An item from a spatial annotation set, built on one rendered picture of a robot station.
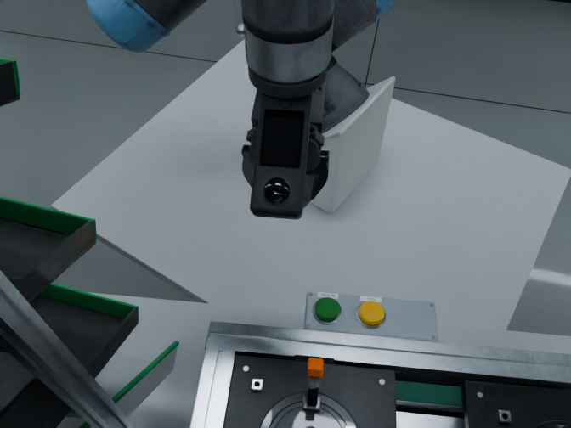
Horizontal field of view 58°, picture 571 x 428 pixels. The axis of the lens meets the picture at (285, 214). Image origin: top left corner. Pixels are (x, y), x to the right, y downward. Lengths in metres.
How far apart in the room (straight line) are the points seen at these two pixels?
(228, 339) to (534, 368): 0.46
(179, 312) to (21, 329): 0.63
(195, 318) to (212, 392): 0.20
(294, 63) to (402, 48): 2.61
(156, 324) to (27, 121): 1.96
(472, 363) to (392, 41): 2.42
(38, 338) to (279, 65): 0.27
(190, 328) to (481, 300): 0.53
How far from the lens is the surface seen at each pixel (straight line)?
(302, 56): 0.43
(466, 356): 0.86
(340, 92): 0.97
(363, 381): 0.80
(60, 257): 0.44
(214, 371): 0.82
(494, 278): 1.07
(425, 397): 0.84
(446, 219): 1.12
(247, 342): 0.83
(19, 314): 0.37
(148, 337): 0.97
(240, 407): 0.78
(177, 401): 0.92
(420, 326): 0.86
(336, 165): 0.96
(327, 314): 0.83
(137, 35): 0.52
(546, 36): 3.39
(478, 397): 0.83
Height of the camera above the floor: 1.72
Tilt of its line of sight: 53 degrees down
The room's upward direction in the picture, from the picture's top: straight up
